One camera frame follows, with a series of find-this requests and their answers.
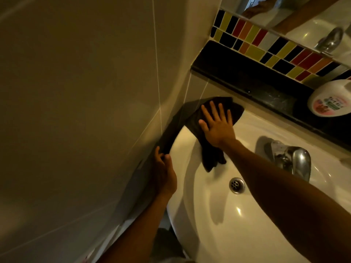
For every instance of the person's right hand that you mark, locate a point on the person's right hand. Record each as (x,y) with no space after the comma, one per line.
(219,132)

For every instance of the person's left hand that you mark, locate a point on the person's left hand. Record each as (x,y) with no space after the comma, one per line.
(164,178)

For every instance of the person's right little finger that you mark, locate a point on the person's right little finger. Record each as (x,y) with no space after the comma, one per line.
(230,117)

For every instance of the person's left thumb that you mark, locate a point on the person's left thumb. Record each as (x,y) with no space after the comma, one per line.
(168,161)

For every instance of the person's right thumb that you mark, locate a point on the person's right thumb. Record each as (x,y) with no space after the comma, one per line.
(204,126)

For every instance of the person's right middle finger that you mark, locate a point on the person's right middle finger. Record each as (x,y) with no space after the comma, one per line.
(215,110)

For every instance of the dark cleaning cloth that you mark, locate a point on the dark cleaning cloth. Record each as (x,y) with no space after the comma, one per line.
(196,117)

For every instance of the person's right forearm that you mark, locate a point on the person's right forearm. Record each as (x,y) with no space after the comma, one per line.
(285,199)

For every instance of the person's left forearm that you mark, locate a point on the person's left forearm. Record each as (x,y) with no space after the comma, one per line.
(142,232)

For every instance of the black stone ledge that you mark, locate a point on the black stone ledge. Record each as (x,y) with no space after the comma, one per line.
(246,71)

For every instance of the metal sink drain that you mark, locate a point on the metal sink drain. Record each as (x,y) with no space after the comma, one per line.
(237,185)

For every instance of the chrome faucet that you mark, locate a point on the chrome faucet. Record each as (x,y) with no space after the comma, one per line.
(297,160)

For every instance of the white ceramic sink basin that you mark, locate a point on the white ceramic sink basin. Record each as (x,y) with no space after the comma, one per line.
(219,230)

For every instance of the white bottle with pink label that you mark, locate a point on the white bottle with pink label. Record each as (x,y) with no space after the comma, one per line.
(330,99)

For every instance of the wall mirror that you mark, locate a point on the wall mirror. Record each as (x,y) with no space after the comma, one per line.
(299,16)

